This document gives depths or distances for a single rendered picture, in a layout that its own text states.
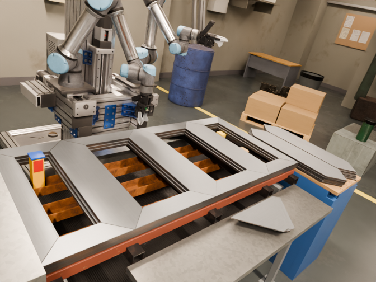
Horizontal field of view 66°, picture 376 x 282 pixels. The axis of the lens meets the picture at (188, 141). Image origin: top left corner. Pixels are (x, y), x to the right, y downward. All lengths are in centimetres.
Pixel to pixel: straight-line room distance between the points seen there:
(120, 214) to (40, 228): 28
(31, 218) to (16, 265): 41
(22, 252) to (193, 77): 430
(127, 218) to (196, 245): 32
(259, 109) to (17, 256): 443
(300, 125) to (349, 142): 81
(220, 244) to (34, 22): 432
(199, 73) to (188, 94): 40
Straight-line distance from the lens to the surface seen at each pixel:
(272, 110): 488
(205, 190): 142
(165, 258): 121
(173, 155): 164
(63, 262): 108
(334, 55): 1032
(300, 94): 513
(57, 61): 175
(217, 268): 124
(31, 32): 503
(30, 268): 79
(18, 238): 86
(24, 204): 126
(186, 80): 489
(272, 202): 163
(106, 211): 121
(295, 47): 1021
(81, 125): 192
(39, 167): 151
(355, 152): 445
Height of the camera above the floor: 165
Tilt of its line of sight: 26 degrees down
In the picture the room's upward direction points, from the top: 13 degrees clockwise
